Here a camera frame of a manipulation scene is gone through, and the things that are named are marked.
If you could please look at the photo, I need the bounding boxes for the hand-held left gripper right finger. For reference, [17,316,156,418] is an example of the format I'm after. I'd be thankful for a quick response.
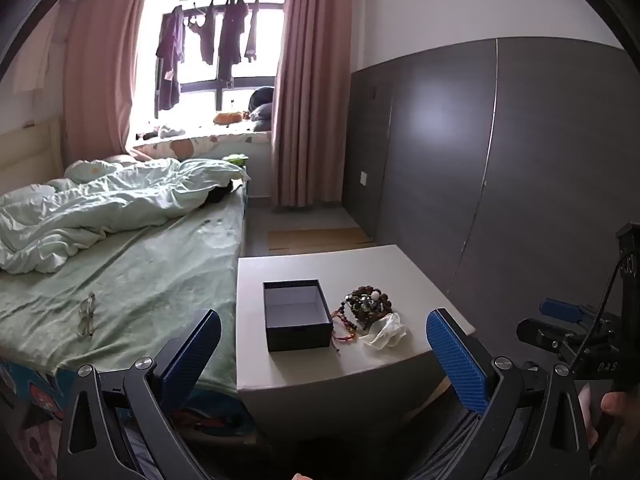
[405,308,594,480]

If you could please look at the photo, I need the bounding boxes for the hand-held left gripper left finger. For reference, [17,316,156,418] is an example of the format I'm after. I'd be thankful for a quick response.
[56,308,222,480]

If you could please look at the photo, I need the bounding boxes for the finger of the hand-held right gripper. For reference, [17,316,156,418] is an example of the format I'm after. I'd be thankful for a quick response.
[516,317,601,368]
[539,298,603,327]

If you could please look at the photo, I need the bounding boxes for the clear plastic bag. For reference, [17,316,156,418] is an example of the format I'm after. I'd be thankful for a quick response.
[360,312,409,349]

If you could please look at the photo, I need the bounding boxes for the black jewelry box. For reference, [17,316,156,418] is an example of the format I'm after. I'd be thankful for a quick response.
[263,279,334,352]

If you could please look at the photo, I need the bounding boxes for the pile of brown bead bracelets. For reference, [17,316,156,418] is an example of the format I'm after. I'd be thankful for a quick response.
[341,286,394,332]

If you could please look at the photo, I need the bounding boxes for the red cord bracelet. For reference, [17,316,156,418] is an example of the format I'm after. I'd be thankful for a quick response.
[330,310,359,347]

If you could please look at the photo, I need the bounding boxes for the person's right hand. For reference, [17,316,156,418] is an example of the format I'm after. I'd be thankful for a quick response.
[581,385,640,453]

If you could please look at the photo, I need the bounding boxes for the bed with green sheet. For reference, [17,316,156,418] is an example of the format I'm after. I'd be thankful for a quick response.
[0,160,252,461]

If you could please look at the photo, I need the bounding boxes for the white table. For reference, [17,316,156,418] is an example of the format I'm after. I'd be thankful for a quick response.
[235,244,476,466]

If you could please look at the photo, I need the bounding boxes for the eyeglasses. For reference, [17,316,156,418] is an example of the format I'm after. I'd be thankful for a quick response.
[77,292,99,337]

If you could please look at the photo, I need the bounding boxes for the black cloth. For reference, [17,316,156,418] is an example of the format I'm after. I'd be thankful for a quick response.
[204,180,235,206]

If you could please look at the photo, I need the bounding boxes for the pale green duvet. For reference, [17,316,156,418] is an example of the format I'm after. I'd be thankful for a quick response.
[0,157,251,275]

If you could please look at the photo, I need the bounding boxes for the flat cardboard sheet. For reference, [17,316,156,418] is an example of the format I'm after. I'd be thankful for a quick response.
[267,227,376,251]

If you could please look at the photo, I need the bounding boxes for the printed window seat cushion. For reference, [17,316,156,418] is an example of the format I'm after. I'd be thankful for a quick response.
[132,130,274,162]

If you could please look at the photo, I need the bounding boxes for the dark bag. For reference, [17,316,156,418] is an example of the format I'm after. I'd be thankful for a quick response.
[247,86,275,134]

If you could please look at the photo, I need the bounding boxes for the beige headboard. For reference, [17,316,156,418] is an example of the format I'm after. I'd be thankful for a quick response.
[0,117,66,196]

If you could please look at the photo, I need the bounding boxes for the dark hanging shirt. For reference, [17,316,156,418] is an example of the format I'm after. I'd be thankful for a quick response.
[155,5,187,111]

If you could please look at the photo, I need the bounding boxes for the pink curtain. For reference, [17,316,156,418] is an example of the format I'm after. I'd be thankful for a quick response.
[270,0,372,209]
[63,0,154,166]

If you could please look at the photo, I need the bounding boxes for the dark hanging garment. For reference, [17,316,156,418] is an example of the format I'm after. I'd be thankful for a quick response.
[217,0,250,87]
[244,0,261,61]
[199,2,221,66]

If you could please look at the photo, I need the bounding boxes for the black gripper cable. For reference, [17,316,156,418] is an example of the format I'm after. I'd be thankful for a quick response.
[570,254,628,363]

